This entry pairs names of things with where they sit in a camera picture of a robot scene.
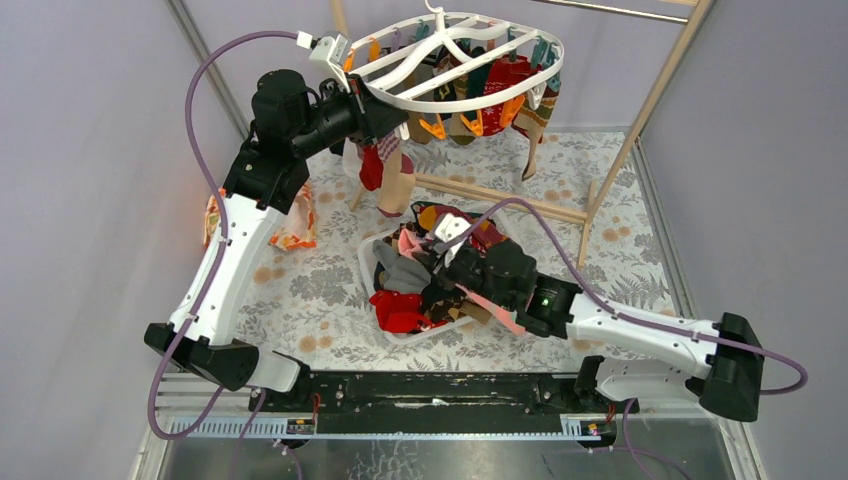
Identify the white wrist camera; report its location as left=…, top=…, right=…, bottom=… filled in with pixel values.
left=431, top=213, right=471, bottom=267
left=296, top=31, right=350, bottom=91

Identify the white laundry basket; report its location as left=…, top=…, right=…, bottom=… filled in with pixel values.
left=356, top=201, right=531, bottom=346

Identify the olive striped hanging sock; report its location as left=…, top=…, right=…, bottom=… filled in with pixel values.
left=511, top=85, right=559, bottom=181

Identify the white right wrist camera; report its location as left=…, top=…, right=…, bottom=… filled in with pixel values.
left=431, top=213, right=471, bottom=267

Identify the wooden hanger stand frame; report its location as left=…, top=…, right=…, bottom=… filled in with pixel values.
left=329, top=0, right=720, bottom=270

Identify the small red crumpled sock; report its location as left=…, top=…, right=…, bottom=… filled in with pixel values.
left=369, top=290, right=433, bottom=334

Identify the red white sock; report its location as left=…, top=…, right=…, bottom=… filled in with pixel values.
left=358, top=145, right=384, bottom=191

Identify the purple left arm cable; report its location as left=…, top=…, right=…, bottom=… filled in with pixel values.
left=146, top=30, right=316, bottom=442

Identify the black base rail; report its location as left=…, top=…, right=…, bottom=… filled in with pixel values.
left=249, top=370, right=625, bottom=437

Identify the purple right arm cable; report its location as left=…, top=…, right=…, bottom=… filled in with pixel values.
left=433, top=197, right=810, bottom=397

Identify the white oval clip hanger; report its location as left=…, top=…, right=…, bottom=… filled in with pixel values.
left=342, top=6, right=565, bottom=114

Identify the grey sock in basket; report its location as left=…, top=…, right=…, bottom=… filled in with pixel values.
left=372, top=240, right=431, bottom=294

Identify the floral orange fabric bag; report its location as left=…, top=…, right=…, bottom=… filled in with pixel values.
left=202, top=182, right=317, bottom=251

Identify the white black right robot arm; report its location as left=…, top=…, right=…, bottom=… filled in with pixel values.
left=437, top=241, right=764, bottom=422

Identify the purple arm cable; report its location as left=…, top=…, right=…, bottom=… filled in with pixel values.
left=433, top=197, right=810, bottom=397
left=146, top=30, right=316, bottom=442

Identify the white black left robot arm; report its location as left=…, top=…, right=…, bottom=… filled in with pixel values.
left=144, top=70, right=408, bottom=411

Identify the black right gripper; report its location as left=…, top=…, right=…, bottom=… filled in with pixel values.
left=411, top=239, right=516, bottom=311

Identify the beige sock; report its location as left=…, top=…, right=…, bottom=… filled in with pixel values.
left=376, top=133, right=416, bottom=217

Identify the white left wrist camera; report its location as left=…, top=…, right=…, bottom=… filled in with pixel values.
left=296, top=31, right=350, bottom=91

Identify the dark teal hanging sock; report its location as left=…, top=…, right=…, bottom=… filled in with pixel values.
left=463, top=61, right=493, bottom=124

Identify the orange clothespin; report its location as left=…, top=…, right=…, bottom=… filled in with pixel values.
left=499, top=95, right=526, bottom=128

